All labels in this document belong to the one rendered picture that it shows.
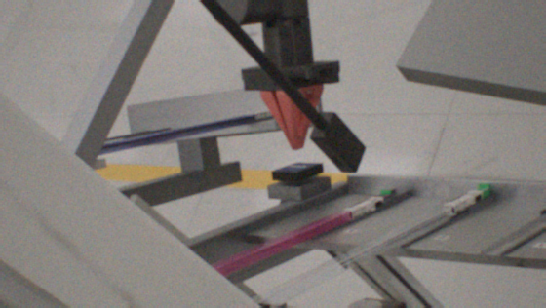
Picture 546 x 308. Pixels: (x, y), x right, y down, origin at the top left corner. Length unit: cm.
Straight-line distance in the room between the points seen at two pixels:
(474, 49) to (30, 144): 131
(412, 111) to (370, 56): 23
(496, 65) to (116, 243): 125
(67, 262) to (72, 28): 319
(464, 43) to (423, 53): 7
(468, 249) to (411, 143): 130
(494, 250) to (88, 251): 78
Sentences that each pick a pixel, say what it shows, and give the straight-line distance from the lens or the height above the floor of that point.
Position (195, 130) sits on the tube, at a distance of 129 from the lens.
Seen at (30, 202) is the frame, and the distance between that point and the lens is 25.
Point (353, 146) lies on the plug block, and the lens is 74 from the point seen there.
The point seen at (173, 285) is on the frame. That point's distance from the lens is 28.
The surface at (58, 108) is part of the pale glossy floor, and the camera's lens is 321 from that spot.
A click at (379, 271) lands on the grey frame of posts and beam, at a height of 58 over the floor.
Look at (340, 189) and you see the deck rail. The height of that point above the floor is 74.
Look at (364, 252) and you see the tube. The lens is 101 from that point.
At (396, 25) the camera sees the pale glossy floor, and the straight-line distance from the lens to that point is 256.
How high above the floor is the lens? 165
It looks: 41 degrees down
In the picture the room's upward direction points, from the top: 45 degrees counter-clockwise
